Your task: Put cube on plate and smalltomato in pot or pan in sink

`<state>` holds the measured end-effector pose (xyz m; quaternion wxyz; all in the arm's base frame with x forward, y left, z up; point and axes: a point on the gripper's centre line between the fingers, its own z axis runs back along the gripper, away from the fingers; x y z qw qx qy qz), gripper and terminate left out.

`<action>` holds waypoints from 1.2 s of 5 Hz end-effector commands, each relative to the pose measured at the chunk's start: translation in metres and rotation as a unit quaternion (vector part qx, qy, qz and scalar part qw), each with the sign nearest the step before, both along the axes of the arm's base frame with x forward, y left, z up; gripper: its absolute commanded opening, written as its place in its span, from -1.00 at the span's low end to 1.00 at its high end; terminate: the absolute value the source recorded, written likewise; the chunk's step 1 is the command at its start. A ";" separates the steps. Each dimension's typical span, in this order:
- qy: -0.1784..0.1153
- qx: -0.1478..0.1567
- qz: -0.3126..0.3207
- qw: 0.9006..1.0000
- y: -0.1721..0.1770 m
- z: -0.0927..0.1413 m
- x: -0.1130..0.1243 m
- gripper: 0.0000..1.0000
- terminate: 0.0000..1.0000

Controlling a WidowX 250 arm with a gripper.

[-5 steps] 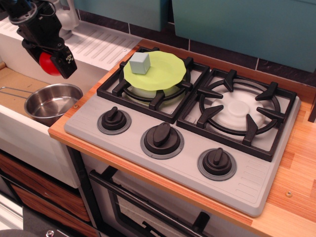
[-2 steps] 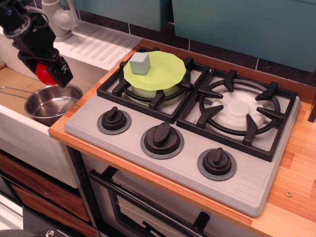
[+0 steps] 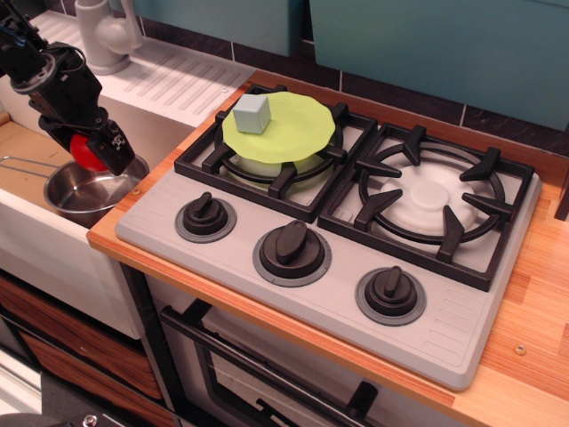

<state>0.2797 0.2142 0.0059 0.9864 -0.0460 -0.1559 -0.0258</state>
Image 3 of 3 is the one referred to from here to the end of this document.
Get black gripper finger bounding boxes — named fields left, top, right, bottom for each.
left=86, top=119, right=135, bottom=176
left=38, top=115, right=83, bottom=153

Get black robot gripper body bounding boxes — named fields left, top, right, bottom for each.
left=28, top=46, right=111, bottom=138

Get red toy tomato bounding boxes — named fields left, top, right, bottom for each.
left=70, top=133, right=108, bottom=172

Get light grey-blue cube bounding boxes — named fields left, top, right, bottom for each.
left=232, top=94, right=271, bottom=134

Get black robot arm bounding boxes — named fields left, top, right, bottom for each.
left=1, top=1, right=135, bottom=175

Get small steel pot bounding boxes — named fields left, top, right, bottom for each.
left=1, top=156, right=149, bottom=228

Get white toy sink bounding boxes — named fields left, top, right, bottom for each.
left=1, top=39, right=252, bottom=339

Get lime green plate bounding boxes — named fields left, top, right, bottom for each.
left=221, top=92, right=336, bottom=164

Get grey toy faucet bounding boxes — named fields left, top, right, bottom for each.
left=75, top=0, right=143, bottom=76

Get black left stove knob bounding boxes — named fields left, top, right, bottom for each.
left=175, top=191, right=237, bottom=244

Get black stove knob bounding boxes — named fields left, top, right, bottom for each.
left=252, top=220, right=332, bottom=287
left=356, top=266, right=427, bottom=326
left=175, top=191, right=237, bottom=244

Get black left burner grate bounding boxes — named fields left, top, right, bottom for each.
left=174, top=85, right=378, bottom=222

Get black burner grate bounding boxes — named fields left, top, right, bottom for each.
left=318, top=125, right=535, bottom=292
left=174, top=85, right=378, bottom=222

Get wooden drawer fronts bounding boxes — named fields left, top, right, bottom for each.
left=1, top=271, right=175, bottom=426

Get black middle stove knob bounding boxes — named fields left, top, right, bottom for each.
left=252, top=220, right=332, bottom=287

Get grey toy stovetop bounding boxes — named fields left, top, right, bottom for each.
left=115, top=110, right=543, bottom=392

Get white right burner cap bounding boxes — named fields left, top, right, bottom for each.
left=381, top=163, right=477, bottom=236

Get black right stove knob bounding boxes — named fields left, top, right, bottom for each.
left=356, top=266, right=427, bottom=326

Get black right burner grate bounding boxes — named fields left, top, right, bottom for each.
left=318, top=125, right=535, bottom=292

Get black oven door handle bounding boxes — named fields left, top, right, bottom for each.
left=160, top=300, right=378, bottom=426

